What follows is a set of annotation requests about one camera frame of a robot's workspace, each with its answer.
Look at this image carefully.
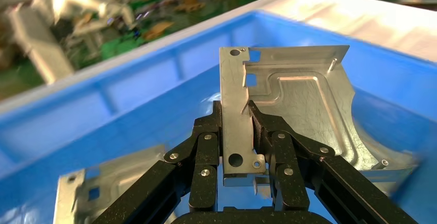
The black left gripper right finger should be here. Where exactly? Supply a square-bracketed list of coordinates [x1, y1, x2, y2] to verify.
[247, 100, 419, 224]

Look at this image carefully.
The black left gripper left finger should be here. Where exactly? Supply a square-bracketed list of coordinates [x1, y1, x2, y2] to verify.
[91, 100, 224, 224]

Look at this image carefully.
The silver stamped metal plate part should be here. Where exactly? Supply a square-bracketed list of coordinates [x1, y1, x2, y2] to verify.
[218, 44, 419, 197]

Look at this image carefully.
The silver stamped metal housing part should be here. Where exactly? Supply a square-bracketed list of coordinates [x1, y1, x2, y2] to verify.
[53, 144, 179, 224]

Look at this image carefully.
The blue plastic bin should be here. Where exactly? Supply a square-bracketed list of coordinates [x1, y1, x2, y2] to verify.
[0, 10, 437, 224]

